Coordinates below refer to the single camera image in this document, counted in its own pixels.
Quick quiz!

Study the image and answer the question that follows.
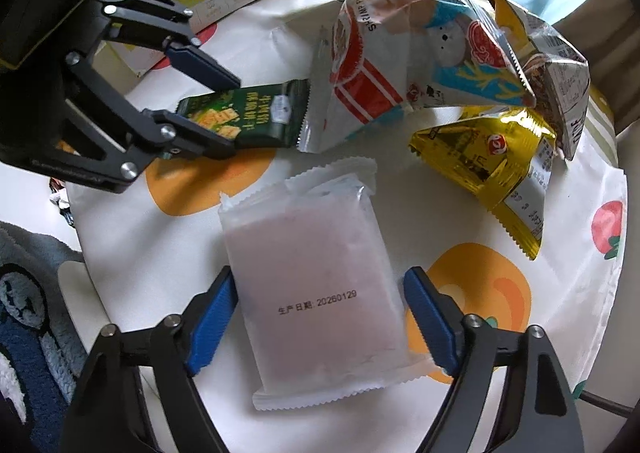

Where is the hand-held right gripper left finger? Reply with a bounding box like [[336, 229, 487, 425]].
[[59, 265, 240, 453]]

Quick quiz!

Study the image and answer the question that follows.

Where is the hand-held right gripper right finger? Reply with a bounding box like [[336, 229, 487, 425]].
[[402, 265, 586, 453]]

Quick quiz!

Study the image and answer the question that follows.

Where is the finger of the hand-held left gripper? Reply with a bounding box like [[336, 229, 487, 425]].
[[92, 0, 241, 91], [27, 52, 236, 195]]

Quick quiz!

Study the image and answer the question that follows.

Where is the dark green cracker packet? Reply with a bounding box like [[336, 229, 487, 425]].
[[175, 79, 312, 149]]

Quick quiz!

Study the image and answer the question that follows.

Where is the pale translucent snack packet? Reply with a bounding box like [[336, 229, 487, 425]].
[[218, 157, 436, 411]]

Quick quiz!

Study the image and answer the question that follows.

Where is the gold snack packet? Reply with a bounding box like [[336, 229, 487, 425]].
[[409, 113, 558, 261]]

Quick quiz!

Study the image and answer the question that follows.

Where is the white red chip bag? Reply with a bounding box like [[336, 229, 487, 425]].
[[297, 0, 538, 154]]

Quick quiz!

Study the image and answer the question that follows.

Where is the blue grey shaggy rug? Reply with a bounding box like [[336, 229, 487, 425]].
[[0, 220, 146, 453]]

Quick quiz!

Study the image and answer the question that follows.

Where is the fruit printed white tablecloth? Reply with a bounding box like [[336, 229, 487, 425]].
[[65, 0, 628, 453]]

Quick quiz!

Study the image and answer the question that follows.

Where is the grey silver snack packet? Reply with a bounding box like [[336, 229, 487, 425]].
[[487, 0, 591, 161]]

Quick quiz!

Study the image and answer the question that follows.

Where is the brown curtain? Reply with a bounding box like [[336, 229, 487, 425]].
[[550, 0, 640, 134]]

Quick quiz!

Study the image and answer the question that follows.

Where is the black cable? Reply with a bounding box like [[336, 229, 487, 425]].
[[580, 390, 633, 419]]

